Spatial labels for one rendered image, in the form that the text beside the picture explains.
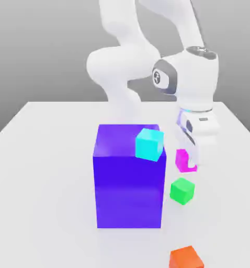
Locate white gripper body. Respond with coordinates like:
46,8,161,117
175,125,200,161

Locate small magenta cube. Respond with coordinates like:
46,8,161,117
175,149,198,174

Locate small cyan cube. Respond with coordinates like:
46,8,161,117
134,128,165,163

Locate small green cube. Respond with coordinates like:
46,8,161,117
169,177,196,206

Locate small orange cube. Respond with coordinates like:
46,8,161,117
168,245,205,268

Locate large blue box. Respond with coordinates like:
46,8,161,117
92,124,167,229

